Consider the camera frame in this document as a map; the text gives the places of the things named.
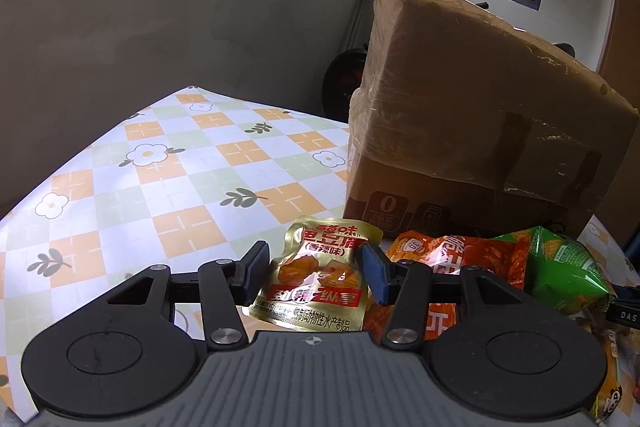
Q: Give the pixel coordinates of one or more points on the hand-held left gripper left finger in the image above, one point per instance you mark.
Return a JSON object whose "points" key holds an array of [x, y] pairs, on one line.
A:
{"points": [[257, 269]]}

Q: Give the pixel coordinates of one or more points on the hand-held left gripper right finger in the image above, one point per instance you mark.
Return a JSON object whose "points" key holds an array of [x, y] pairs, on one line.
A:
{"points": [[375, 274]]}

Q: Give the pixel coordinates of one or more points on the gold snack packet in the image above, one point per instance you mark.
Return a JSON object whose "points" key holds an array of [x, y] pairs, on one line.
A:
{"points": [[315, 277]]}

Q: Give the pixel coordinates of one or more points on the green snack packet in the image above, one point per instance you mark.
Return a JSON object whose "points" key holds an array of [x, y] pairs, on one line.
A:
{"points": [[560, 267]]}

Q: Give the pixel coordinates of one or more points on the orange snack packet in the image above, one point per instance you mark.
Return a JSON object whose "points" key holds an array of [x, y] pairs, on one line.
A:
{"points": [[475, 252]]}

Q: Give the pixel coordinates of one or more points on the lined cardboard box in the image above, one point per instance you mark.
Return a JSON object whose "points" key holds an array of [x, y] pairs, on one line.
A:
{"points": [[475, 107]]}

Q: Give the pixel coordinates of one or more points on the yellow cartoon snack packet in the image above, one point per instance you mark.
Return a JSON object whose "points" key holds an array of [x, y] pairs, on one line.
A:
{"points": [[614, 357]]}

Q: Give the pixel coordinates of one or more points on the checked floral tablecloth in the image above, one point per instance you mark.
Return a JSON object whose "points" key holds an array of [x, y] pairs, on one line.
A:
{"points": [[150, 207]]}

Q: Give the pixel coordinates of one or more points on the black exercise bike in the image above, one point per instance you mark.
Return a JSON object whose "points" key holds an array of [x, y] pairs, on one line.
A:
{"points": [[345, 82]]}

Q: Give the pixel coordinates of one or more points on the vertical metal pipe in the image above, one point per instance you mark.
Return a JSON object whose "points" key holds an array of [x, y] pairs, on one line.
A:
{"points": [[362, 7]]}

